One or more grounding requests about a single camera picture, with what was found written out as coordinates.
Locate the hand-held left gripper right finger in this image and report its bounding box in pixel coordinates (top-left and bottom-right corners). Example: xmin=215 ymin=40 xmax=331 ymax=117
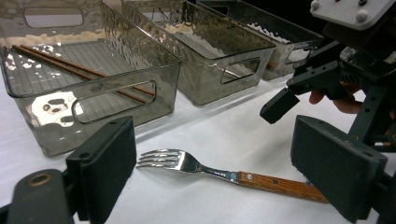
xmin=290 ymin=115 xmax=389 ymax=224

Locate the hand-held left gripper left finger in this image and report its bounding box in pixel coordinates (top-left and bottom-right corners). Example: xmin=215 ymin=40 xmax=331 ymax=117
xmin=65 ymin=116 xmax=138 ymax=224

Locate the fork with wooden handle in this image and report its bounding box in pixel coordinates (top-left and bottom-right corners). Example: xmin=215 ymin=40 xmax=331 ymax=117
xmin=135 ymin=148 xmax=331 ymax=204

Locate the smoky transparent plastic bin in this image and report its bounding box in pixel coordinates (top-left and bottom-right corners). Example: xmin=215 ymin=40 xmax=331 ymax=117
xmin=196 ymin=0 xmax=325 ymax=82
xmin=0 ymin=0 xmax=183 ymax=158
xmin=120 ymin=0 xmax=276 ymax=106

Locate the wooden chopstick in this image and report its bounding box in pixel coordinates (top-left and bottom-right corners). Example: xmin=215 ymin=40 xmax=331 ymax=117
xmin=10 ymin=45 xmax=149 ymax=105
xmin=19 ymin=44 xmax=156 ymax=97

